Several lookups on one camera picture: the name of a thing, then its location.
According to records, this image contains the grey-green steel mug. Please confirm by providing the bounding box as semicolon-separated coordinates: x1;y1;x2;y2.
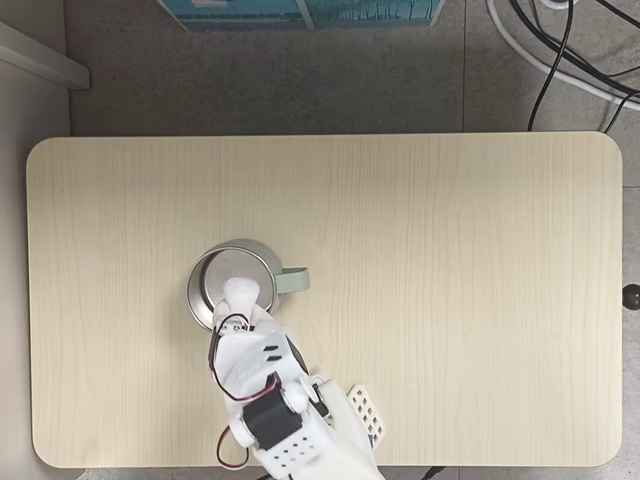
186;238;312;334

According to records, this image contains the teal printed carton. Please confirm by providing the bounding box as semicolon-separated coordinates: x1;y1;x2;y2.
156;0;315;33
299;0;447;27

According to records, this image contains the white shelf board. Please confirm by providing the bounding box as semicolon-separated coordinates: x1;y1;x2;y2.
0;19;92;91

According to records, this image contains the red white black servo cable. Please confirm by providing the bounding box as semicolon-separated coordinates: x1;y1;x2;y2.
208;313;282;402
215;424;251;460

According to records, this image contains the thick white floor cable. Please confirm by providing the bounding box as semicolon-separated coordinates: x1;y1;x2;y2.
484;0;640;110

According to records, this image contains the thin black floor cable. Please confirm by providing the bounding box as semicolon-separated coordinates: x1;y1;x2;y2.
527;0;574;133
601;91;640;134
593;0;640;25
508;0;640;97

